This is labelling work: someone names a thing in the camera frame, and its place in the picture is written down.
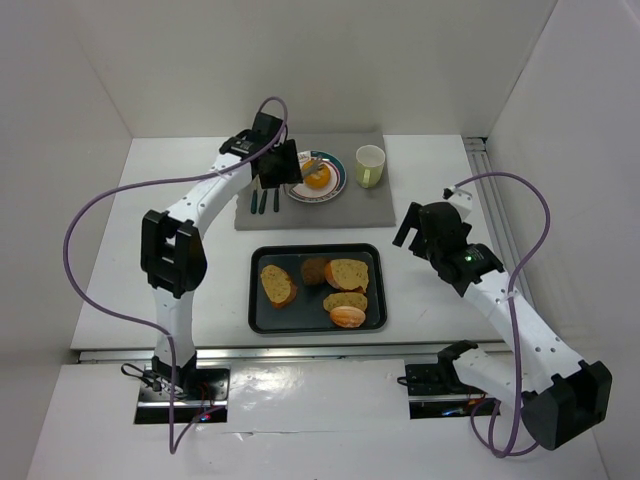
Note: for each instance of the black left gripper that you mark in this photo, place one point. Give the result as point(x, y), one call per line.
point(288, 163)

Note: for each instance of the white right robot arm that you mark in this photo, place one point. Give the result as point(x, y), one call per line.
point(557, 393)

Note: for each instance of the dark brown round bun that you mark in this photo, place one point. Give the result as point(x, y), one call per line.
point(313, 271)

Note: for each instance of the seeded bread slice left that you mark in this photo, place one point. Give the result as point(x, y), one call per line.
point(278, 286)

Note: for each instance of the small seeded bread slice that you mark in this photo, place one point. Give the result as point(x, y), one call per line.
point(340, 299)

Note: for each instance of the large seeded bread slice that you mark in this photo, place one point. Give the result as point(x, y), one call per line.
point(347, 275)

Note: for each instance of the orange shell madeleine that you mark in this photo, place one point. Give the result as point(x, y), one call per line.
point(347, 317)

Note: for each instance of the aluminium rail right side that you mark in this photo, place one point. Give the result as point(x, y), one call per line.
point(491, 202)

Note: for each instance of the metal bread tongs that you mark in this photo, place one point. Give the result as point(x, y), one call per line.
point(289, 187)

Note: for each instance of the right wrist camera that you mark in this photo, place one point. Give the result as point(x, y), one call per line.
point(460, 199)

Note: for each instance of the aluminium rail front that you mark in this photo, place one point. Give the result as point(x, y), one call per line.
point(273, 353)

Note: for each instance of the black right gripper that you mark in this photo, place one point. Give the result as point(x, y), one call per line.
point(414, 226)

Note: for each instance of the gold spoon green handle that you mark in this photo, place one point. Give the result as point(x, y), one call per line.
point(254, 198)

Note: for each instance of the white plate teal rim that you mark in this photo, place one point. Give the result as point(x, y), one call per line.
point(336, 185)

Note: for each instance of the orange bagel bread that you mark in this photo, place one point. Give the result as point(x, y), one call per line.
point(316, 175)

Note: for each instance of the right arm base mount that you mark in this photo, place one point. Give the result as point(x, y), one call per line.
point(430, 397)

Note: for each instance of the gold fork green handle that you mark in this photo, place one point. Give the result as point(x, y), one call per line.
point(263, 201)

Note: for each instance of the light green mug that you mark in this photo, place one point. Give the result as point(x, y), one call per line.
point(370, 164)

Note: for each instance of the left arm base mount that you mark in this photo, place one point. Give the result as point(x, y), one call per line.
point(204, 400)

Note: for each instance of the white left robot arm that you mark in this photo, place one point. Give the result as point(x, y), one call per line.
point(172, 253)

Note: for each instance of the aluminium rail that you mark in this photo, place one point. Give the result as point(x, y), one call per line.
point(491, 202)
point(273, 353)

